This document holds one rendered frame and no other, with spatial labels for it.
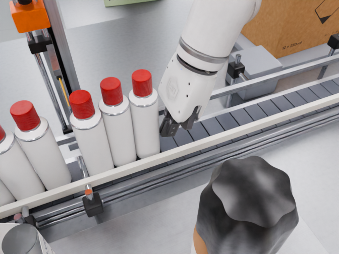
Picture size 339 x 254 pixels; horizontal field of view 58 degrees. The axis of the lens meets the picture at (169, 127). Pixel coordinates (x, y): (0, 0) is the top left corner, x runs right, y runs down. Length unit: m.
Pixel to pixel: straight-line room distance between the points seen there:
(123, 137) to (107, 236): 0.17
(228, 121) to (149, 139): 0.22
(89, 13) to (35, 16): 0.77
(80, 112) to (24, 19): 0.15
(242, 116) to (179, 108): 0.25
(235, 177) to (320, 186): 0.48
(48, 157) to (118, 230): 0.17
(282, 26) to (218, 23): 0.48
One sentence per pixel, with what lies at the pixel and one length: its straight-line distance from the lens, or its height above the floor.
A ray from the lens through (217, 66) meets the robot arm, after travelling 0.50.
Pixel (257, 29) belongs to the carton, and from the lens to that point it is 1.01.
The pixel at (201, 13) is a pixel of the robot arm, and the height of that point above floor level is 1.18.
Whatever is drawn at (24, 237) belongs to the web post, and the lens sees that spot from 0.39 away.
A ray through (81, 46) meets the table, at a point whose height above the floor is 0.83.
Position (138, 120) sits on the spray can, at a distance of 0.54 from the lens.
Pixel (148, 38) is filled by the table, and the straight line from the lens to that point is 1.07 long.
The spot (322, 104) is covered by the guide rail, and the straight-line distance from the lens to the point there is 0.79.
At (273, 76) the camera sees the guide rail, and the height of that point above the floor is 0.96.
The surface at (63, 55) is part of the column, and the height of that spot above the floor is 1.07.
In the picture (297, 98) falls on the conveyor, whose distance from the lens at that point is 0.82.
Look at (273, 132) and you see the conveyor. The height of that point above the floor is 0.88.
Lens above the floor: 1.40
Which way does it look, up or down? 48 degrees down
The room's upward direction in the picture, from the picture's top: straight up
